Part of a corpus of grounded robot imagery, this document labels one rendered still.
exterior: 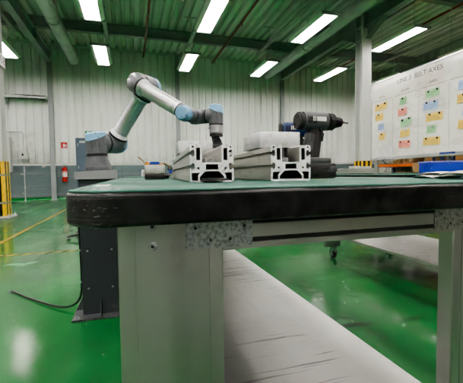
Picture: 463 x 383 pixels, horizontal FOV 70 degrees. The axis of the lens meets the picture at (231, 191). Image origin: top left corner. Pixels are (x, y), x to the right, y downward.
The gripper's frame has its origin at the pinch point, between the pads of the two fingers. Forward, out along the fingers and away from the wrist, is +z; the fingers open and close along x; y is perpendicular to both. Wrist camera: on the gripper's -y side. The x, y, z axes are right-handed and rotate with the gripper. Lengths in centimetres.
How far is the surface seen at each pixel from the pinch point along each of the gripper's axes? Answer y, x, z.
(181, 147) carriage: -66, 23, -8
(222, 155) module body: -98, 17, -3
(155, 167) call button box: -34.2, 31.6, -1.7
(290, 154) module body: -92, -2, -4
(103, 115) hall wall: 1069, 207, -207
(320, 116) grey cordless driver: -73, -21, -17
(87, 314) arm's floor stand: 25, 71, 80
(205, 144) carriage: -66, 16, -8
